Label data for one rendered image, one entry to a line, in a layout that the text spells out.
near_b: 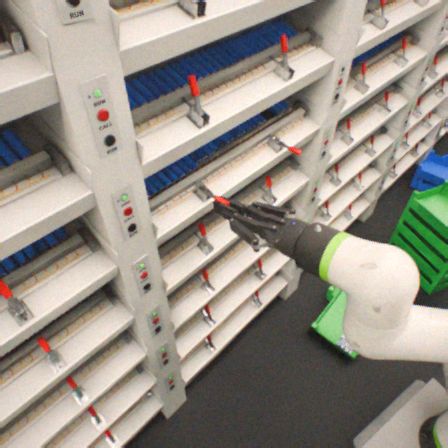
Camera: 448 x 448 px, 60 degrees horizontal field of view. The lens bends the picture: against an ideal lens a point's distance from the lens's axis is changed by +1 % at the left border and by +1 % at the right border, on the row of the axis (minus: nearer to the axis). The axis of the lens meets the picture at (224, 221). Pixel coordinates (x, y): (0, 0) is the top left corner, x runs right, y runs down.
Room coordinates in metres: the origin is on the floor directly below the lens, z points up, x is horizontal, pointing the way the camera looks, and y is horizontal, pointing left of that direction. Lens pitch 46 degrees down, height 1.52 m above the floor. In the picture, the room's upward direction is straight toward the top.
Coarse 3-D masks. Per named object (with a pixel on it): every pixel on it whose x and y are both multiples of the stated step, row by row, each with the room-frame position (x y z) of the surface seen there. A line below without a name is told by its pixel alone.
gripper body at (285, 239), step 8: (280, 224) 0.52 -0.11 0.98; (288, 224) 0.49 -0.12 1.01; (296, 224) 0.48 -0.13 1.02; (304, 224) 0.48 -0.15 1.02; (264, 232) 0.50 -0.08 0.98; (272, 232) 0.49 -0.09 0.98; (280, 232) 0.49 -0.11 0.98; (288, 232) 0.47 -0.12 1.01; (296, 232) 0.46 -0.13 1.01; (272, 240) 0.47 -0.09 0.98; (280, 240) 0.46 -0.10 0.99; (288, 240) 0.46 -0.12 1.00; (296, 240) 0.45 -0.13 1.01; (280, 248) 0.46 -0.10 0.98; (288, 248) 0.45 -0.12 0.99; (288, 256) 0.45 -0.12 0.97
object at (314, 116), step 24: (288, 96) 1.05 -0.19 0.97; (312, 120) 0.98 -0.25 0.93; (240, 144) 0.84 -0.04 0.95; (288, 144) 0.87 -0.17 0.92; (240, 168) 0.76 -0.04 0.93; (264, 168) 0.79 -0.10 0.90; (192, 192) 0.66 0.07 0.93; (216, 192) 0.67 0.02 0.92; (168, 216) 0.59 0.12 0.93; (192, 216) 0.61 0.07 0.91
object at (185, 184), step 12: (300, 108) 0.99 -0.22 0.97; (288, 120) 0.93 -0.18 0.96; (264, 132) 0.87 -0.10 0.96; (276, 132) 0.89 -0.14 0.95; (252, 144) 0.82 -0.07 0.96; (264, 144) 0.84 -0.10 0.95; (228, 156) 0.76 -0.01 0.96; (240, 156) 0.78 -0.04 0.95; (204, 168) 0.71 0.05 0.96; (216, 168) 0.73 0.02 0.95; (192, 180) 0.67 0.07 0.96; (168, 192) 0.63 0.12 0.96; (180, 192) 0.65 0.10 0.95; (156, 204) 0.59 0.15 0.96
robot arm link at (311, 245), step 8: (312, 224) 0.47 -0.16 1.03; (320, 224) 0.47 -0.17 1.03; (304, 232) 0.45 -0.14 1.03; (312, 232) 0.45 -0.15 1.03; (320, 232) 0.45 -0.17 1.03; (328, 232) 0.44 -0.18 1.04; (336, 232) 0.44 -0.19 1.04; (304, 240) 0.44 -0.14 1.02; (312, 240) 0.43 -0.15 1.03; (320, 240) 0.43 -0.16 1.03; (328, 240) 0.42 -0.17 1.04; (296, 248) 0.43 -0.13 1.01; (304, 248) 0.43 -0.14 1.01; (312, 248) 0.42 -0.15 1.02; (320, 248) 0.42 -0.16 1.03; (296, 256) 0.43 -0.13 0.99; (304, 256) 0.42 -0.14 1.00; (312, 256) 0.41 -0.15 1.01; (320, 256) 0.40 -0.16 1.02; (296, 264) 0.42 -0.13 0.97; (304, 264) 0.41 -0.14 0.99; (312, 264) 0.40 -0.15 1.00; (312, 272) 0.40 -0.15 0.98
